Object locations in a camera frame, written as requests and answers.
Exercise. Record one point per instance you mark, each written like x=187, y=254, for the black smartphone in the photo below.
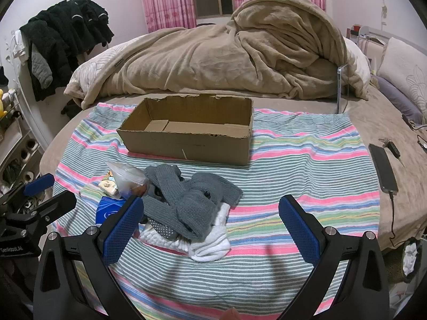
x=383, y=166

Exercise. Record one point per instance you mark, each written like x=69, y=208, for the black hanging clothes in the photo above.
x=66, y=26

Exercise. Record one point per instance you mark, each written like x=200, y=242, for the dark cloth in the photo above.
x=70, y=109

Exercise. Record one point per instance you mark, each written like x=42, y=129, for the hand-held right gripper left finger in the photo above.
x=121, y=230

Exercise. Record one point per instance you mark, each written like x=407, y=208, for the grey bed headboard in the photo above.
x=375, y=33

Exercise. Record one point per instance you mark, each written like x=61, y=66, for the blue tissue packet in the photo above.
x=108, y=210

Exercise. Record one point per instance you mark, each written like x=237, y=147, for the beige fleece blanket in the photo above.
x=216, y=50

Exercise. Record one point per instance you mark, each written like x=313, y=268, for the clear plastic bag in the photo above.
x=128, y=178

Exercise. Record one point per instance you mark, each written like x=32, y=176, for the cream embroidered pillow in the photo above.
x=403, y=66

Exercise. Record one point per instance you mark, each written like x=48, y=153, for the white plastic bag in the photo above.
x=210, y=243

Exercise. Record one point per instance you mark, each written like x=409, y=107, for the bin with white trash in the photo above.
x=410, y=253

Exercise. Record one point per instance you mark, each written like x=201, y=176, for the brown cardboard box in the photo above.
x=186, y=146

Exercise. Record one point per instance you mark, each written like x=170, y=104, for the bed with tan sheet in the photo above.
x=363, y=126

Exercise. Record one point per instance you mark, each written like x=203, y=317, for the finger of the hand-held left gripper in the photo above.
x=39, y=184
x=55, y=205

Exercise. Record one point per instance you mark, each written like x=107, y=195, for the grey quilted jacket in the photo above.
x=41, y=70

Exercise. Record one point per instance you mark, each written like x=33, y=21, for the silver metal stand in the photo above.
x=339, y=86

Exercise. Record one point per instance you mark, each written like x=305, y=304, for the striped pastel towel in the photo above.
x=283, y=173

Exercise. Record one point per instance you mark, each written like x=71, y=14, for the black key fob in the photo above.
x=393, y=148

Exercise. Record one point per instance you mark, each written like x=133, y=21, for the grey knit sock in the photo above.
x=163, y=175
x=196, y=203

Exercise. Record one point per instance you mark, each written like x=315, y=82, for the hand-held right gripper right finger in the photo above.
x=300, y=230

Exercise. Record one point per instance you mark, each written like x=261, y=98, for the grey pillow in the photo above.
x=397, y=96

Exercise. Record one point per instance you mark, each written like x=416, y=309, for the white fluffy sock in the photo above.
x=166, y=240

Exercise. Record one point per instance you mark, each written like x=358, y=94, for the small yellow snack packet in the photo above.
x=108, y=186

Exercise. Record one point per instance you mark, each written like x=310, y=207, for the white shoe rack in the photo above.
x=20, y=153

